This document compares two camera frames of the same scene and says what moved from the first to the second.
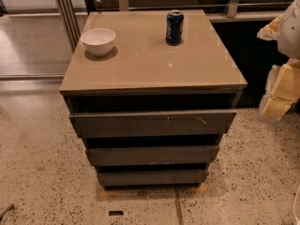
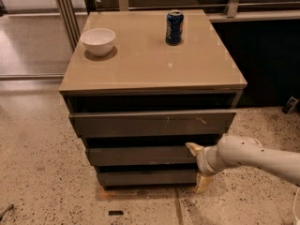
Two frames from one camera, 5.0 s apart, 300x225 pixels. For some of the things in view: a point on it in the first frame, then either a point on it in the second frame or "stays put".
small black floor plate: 115,213 stays put
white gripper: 291,32 -> 202,162
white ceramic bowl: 98,41 stays put
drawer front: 146,156 stays put
